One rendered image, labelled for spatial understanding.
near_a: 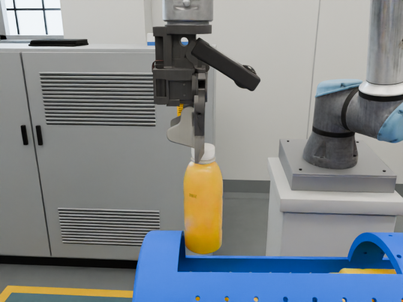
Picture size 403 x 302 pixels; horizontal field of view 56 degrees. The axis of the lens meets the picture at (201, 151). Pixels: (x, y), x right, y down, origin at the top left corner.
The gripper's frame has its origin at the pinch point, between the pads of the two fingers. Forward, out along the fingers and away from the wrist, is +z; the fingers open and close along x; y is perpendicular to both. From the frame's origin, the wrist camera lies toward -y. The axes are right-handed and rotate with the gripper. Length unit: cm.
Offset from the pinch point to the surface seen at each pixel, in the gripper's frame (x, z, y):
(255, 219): -223, 140, -42
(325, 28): -272, -14, -98
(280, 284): 12.9, 16.3, -12.0
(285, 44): -273, -1, -66
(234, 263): -7.9, 27.8, -6.9
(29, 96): -153, 22, 102
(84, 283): -139, 140, 77
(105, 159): -151, 59, 60
